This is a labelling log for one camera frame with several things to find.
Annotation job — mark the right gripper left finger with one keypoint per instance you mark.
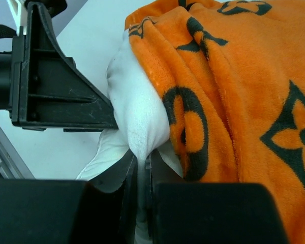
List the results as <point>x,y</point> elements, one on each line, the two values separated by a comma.
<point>101,210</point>

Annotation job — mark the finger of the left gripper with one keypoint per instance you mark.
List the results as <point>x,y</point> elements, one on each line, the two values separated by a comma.
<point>47,90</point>

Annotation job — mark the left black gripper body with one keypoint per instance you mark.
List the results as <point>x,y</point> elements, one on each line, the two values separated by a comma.
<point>5,68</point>

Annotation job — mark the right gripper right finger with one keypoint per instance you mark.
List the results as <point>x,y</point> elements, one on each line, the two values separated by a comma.
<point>192,212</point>

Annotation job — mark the white pillow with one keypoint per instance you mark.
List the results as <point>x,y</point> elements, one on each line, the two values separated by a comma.
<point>142,127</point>

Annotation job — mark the orange patterned pillowcase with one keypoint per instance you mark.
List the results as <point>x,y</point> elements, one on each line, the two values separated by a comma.
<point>232,79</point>

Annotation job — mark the aluminium front rail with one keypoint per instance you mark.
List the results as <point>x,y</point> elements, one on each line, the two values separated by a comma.
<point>12,165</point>

